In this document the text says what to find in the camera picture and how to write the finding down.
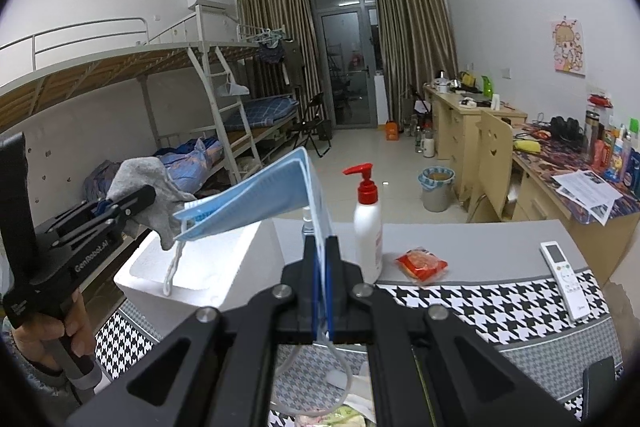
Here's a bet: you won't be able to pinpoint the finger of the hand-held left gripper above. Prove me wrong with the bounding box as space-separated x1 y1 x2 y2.
47 199 117 239
80 185 157 253

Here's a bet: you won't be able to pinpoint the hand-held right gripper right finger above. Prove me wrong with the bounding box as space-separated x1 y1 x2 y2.
324 236 582 427

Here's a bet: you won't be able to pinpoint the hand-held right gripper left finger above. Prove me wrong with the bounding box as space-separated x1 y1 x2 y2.
66 237 321 427

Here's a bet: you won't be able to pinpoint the grey sock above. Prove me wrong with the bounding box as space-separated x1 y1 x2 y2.
106 157 198 252

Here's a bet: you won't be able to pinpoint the white foam box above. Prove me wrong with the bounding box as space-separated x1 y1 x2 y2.
114 219 281 314

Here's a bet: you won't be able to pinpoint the blue face mask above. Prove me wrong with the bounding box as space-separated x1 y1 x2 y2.
162 146 351 415

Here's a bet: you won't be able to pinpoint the white tissue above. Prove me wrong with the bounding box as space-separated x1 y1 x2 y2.
327 369 377 427

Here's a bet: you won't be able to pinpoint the person's left hand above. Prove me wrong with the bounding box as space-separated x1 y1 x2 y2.
10 291 97 375

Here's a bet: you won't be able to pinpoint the blue spray bottle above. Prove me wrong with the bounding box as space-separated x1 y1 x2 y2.
301 207 318 253

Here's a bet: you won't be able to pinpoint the white lotion pump bottle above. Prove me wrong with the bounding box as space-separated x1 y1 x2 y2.
342 163 385 284

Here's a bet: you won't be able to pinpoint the blue patterned quilt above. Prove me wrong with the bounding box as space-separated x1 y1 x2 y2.
82 137 226 202

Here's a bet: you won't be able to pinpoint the red snack packet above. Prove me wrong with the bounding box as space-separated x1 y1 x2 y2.
395 248 449 284

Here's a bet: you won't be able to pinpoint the white bed ladder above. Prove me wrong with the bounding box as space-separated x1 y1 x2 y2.
187 44 263 185

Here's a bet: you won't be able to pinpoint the white metal bunk bed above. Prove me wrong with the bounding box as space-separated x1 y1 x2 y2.
0 17 261 208
190 2 301 168

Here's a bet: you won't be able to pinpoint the grey trash bin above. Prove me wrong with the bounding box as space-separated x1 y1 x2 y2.
418 167 456 212

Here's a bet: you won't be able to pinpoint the blue plaid bedding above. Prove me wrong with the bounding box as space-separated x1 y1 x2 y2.
222 96 298 131

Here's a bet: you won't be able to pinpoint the black folding chair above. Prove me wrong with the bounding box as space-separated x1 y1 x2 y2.
292 92 333 158

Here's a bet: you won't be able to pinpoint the houndstooth table mat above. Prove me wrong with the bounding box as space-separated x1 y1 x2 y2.
92 269 626 427

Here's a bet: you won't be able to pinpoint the light wooden desk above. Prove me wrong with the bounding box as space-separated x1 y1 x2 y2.
424 84 528 158
510 122 640 288

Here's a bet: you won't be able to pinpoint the hanging dark clothes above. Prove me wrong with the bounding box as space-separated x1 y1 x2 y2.
257 39 301 85

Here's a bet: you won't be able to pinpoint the light wooden chair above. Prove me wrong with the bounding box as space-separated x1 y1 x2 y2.
467 109 516 223

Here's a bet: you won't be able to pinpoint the brown curtain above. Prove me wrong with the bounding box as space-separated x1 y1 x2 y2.
236 0 326 142
371 0 458 128

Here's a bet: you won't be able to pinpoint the white remote control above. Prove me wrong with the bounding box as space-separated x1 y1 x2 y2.
539 241 593 323

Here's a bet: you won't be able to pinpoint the glass balcony door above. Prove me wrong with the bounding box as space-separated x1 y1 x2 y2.
305 0 381 130

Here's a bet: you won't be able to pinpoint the printed paper sheets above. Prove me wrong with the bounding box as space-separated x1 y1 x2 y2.
551 169 623 226

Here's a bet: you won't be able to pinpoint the black headphones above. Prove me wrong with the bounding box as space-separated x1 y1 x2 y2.
550 116 586 150

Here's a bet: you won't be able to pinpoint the group of toiletry bottles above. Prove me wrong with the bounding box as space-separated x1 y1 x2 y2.
582 92 640 200

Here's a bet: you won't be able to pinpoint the pink wall poster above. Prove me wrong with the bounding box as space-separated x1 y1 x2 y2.
551 17 587 75

